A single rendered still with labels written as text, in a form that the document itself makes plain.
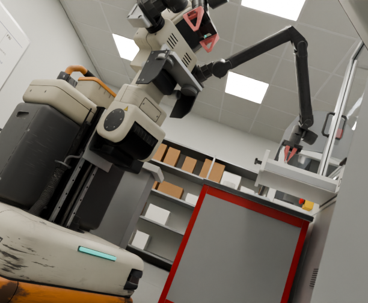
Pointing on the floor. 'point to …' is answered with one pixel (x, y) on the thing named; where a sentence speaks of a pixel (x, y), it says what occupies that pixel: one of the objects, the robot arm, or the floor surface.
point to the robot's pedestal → (127, 205)
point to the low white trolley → (236, 250)
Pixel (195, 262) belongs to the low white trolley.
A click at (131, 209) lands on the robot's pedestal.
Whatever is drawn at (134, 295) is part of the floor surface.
